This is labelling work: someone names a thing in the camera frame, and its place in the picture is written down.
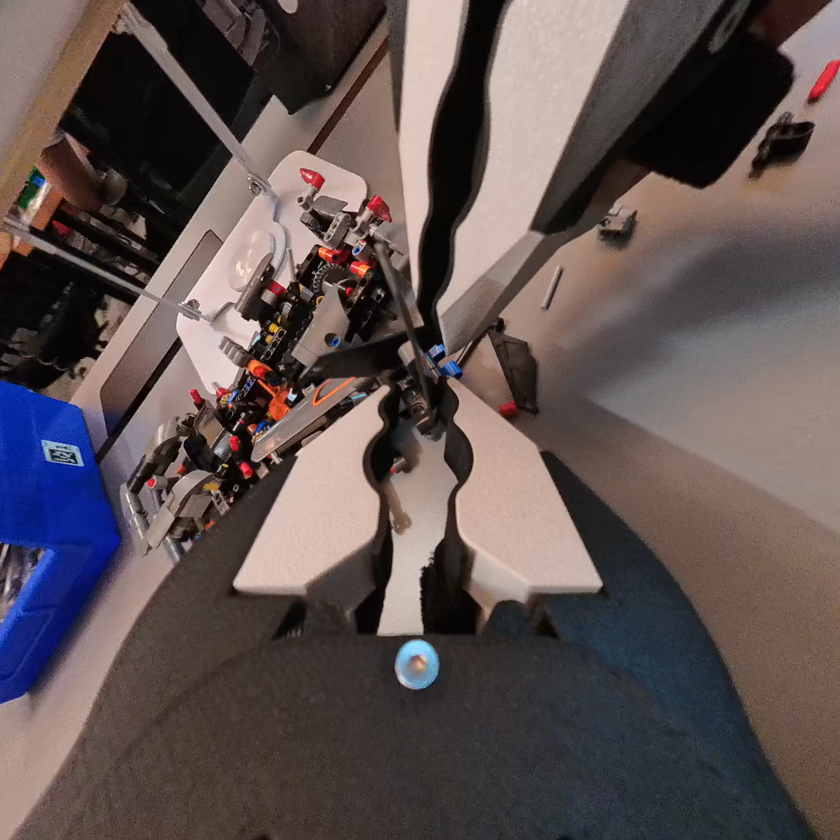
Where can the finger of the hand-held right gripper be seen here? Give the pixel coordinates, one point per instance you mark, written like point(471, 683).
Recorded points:
point(544, 98)
point(420, 98)

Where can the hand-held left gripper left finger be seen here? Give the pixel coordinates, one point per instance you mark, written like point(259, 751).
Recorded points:
point(315, 525)

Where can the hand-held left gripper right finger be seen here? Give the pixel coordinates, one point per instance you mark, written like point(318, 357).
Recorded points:
point(518, 525)

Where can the small lego sub-assembly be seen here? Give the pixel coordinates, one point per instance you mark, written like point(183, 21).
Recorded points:
point(420, 394)

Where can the grey orange lego car model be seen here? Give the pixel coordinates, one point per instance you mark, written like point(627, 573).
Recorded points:
point(308, 328)

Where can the black lego connector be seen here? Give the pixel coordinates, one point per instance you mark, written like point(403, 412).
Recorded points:
point(781, 141)

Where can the red lego piece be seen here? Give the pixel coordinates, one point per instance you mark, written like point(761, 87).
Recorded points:
point(823, 79)

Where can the red lego pin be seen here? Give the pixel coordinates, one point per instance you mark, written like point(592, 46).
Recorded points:
point(508, 410)

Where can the dark grey lego piece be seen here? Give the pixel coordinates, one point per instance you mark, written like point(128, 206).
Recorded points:
point(617, 222)

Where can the black lego panel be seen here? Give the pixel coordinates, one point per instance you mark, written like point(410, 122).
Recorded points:
point(515, 367)

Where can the grey lego axle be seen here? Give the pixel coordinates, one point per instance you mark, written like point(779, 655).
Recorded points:
point(552, 289)

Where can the person's right hand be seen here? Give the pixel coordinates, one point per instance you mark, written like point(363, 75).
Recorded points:
point(791, 16)

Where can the blue plastic bin with tag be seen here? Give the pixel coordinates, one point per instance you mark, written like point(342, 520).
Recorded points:
point(46, 512)

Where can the wooden shelf unit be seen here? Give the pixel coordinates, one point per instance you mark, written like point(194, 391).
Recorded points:
point(46, 105)

